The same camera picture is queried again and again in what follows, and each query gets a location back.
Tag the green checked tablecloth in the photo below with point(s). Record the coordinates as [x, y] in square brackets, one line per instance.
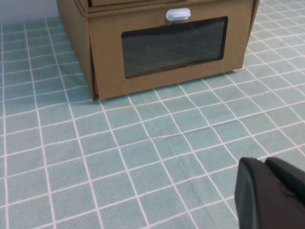
[119, 155]

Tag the cardboard drawer with flat window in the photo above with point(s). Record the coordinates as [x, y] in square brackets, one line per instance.
[107, 71]

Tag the cardboard box shell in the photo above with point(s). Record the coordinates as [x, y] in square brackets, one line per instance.
[74, 35]

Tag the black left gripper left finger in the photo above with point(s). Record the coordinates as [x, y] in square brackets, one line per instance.
[257, 202]

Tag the cardboard drawer with window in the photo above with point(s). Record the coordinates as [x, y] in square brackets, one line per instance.
[131, 2]
[107, 71]

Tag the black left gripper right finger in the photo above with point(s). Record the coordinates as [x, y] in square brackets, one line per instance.
[290, 181]

